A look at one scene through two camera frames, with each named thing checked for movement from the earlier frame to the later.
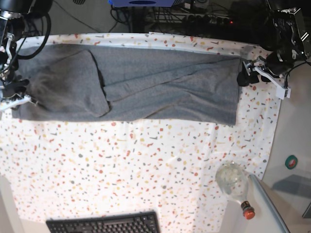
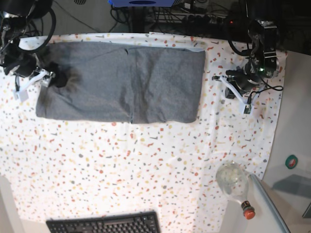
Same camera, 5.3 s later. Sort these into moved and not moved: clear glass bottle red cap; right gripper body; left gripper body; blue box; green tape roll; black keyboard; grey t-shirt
Moved: right gripper body; grey t-shirt; left gripper body
Not moved: black keyboard; clear glass bottle red cap; green tape roll; blue box
